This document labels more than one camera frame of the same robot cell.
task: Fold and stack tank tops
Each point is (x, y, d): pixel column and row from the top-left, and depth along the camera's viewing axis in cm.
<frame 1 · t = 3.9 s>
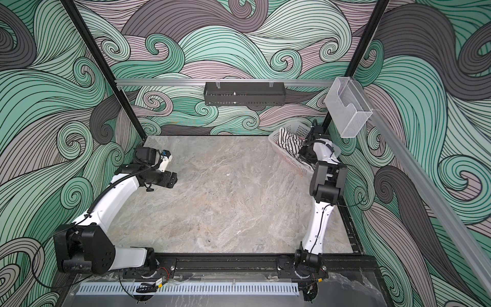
left hand: (166, 175, 84), fingers open
right hand: (302, 157, 102), fingers closed
black white striped tank top: (292, 144, 108), point 8 cm above the table
white plastic laundry basket: (301, 130, 117), point 8 cm above the table

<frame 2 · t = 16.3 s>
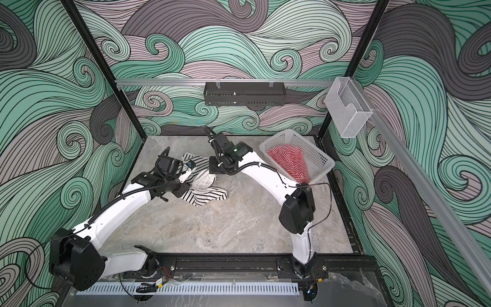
left hand: (183, 181, 83), fingers open
right hand: (210, 170, 80), fingers closed
black white striped tank top: (202, 188, 90), point 7 cm above the table
white plastic laundry basket: (318, 162, 105), point 4 cm above the table
red white striped tank top: (291, 158, 107), point 4 cm above the table

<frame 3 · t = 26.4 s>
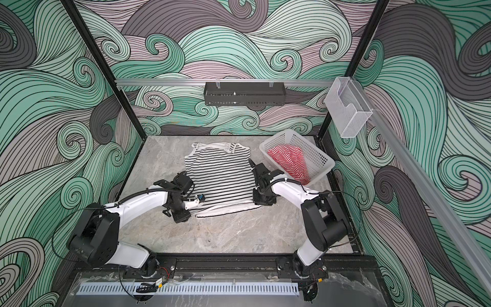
left hand: (183, 212, 85), fingers open
right hand: (257, 203, 88), fingers open
black white striped tank top: (224, 174, 105), on the table
the other named things where they were.

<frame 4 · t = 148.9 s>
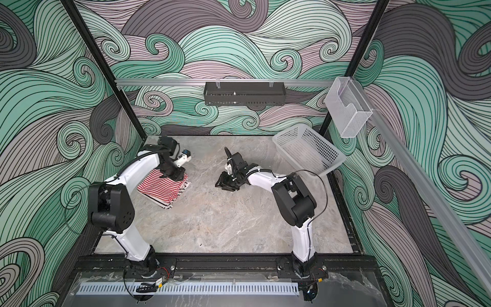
left hand: (178, 174, 89), fingers open
right hand: (215, 188, 90), fingers open
white plastic laundry basket: (304, 150, 115), on the table
red white striped tank top: (165, 190, 94), point 4 cm above the table
